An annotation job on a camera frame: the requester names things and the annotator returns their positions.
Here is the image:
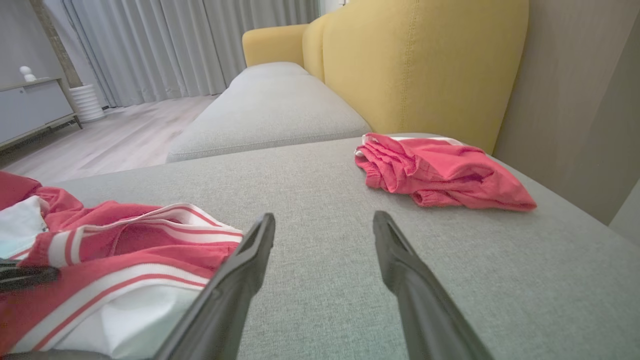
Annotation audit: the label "grey pleated curtain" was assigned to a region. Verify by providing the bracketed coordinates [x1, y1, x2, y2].
[42, 0, 321, 109]

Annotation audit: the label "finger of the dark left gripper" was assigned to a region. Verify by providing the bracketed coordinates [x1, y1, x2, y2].
[0, 261, 61, 294]

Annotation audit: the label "small grey sofa seat cushion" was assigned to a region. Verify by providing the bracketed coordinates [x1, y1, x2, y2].
[166, 61, 373, 164]

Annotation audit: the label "yellow sofa backrest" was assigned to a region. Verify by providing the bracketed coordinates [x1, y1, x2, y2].
[302, 0, 530, 155]

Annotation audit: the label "white ribbed vase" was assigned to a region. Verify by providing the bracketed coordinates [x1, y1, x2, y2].
[68, 83, 106, 124]

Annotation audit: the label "red shorts with white stripe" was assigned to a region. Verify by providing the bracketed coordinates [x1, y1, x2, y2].
[355, 132, 538, 212]

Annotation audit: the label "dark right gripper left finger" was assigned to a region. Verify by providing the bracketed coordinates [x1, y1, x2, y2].
[154, 212, 277, 360]

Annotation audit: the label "red jersey with white trim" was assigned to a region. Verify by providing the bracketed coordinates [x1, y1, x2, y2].
[0, 170, 245, 359]

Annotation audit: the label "grey low cabinet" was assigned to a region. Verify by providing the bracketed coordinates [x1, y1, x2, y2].
[0, 77, 84, 152]

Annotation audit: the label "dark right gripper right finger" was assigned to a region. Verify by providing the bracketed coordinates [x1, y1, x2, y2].
[372, 210, 494, 360]

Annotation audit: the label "large grey sofa seat cushion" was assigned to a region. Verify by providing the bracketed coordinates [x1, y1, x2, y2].
[0, 132, 640, 360]

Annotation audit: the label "yellow sofa armrest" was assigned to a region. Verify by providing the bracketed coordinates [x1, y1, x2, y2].
[242, 24, 312, 69]

